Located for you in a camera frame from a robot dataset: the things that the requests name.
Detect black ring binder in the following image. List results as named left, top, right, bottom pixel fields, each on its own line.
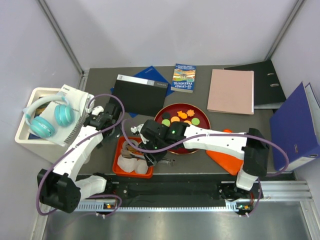
left=224, top=60, right=286, bottom=110

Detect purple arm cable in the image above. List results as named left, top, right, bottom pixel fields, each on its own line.
left=121, top=118, right=291, bottom=218
left=36, top=93, right=126, bottom=217

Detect blue ring binder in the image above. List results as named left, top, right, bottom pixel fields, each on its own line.
left=269, top=83, right=320, bottom=172

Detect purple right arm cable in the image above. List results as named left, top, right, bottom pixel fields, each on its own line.
left=121, top=118, right=291, bottom=218

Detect black notebook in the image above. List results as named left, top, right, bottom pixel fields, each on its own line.
left=112, top=74, right=169, bottom=117

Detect red round tray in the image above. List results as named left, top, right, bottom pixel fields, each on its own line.
left=153, top=102, right=211, bottom=156

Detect black cookie top-left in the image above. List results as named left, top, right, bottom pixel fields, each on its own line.
left=161, top=112, right=171, bottom=120

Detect orange fish cookie top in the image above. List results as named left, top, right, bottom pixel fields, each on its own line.
left=177, top=111, right=188, bottom=119

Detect teal headphones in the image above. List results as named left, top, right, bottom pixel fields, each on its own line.
left=22, top=92, right=75, bottom=139

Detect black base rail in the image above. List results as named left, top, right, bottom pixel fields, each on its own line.
left=74, top=173, right=276, bottom=207

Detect blue booklet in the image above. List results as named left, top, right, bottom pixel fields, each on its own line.
left=109, top=65, right=176, bottom=118

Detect white paper cup bottom-right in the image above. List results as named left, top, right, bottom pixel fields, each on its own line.
left=134, top=162, right=149, bottom=175

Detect white paper cup bottom-left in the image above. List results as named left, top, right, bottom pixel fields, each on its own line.
left=117, top=155, right=138, bottom=173

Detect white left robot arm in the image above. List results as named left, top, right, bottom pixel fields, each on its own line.
left=36, top=103, right=125, bottom=216

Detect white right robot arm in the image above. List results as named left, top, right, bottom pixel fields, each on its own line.
left=130, top=119, right=270, bottom=198

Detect pink folder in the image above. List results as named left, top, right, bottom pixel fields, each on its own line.
left=207, top=69, right=254, bottom=115

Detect green macaron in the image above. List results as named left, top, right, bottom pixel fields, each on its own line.
left=161, top=119, right=171, bottom=127
left=191, top=117, right=200, bottom=126

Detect orange flower cookie top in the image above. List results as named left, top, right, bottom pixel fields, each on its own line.
left=186, top=109, right=195, bottom=117

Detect white storage bin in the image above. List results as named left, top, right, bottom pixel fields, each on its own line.
left=14, top=87, right=92, bottom=165

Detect colourful paperback book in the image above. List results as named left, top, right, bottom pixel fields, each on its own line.
left=170, top=63, right=196, bottom=93

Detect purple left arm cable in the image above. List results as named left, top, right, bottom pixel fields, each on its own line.
left=36, top=93, right=126, bottom=217

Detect orange box lid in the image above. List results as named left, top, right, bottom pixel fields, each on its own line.
left=205, top=137, right=247, bottom=176

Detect orange cookie box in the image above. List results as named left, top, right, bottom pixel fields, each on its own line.
left=112, top=136, right=154, bottom=179

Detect grey cable duct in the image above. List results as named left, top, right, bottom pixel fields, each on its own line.
left=49, top=201, right=253, bottom=213

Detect metal tongs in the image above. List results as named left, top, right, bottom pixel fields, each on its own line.
left=120, top=145, right=175, bottom=165

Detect white spiral manual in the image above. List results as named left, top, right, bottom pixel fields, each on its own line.
left=39, top=84, right=94, bottom=147

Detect white paper cup top-left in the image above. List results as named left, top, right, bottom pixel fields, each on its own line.
left=122, top=139, right=139, bottom=153

